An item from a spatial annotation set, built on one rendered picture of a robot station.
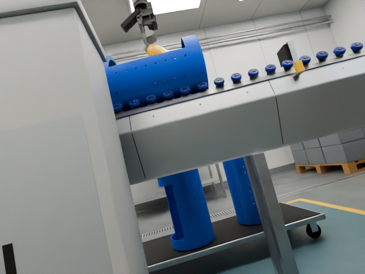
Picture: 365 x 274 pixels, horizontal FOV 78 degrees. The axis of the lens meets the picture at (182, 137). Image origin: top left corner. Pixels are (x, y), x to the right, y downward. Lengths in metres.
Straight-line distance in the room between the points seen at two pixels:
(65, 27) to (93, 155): 0.33
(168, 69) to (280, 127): 0.53
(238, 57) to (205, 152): 4.44
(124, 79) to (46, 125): 0.48
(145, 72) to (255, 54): 4.60
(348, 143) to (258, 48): 2.82
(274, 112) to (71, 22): 0.77
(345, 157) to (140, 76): 3.23
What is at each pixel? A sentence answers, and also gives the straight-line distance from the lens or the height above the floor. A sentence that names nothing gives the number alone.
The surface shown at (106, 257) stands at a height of 0.50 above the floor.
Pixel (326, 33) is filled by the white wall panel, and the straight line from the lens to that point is 6.56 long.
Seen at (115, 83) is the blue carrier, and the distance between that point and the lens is 1.02.
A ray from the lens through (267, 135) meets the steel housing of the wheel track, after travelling 1.01.
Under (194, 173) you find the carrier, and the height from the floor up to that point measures 0.58.
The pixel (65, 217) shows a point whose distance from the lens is 0.59.
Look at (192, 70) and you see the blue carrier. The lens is 0.99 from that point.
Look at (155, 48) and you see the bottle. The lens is 1.09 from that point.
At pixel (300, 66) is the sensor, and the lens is 1.04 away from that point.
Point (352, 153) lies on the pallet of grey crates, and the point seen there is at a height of 0.26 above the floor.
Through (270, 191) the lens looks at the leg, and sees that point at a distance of 1.01.
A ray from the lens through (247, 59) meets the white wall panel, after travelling 5.35.
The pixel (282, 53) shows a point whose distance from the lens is 1.23.
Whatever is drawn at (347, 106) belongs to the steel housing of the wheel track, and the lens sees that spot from 1.16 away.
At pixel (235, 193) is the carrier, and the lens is 1.69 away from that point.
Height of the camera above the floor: 0.66
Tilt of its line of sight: 7 degrees up
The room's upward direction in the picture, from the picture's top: 14 degrees counter-clockwise
